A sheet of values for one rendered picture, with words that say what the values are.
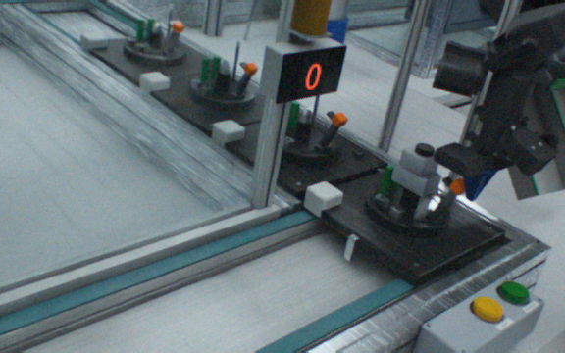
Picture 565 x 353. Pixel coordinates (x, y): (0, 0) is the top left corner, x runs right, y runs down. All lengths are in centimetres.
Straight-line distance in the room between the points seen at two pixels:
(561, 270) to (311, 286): 54
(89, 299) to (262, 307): 23
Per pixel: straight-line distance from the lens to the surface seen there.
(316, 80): 98
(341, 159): 128
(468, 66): 98
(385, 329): 92
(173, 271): 97
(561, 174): 137
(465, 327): 98
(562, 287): 134
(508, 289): 106
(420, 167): 109
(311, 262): 108
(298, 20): 94
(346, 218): 110
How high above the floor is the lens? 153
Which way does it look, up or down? 28 degrees down
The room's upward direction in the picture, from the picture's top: 11 degrees clockwise
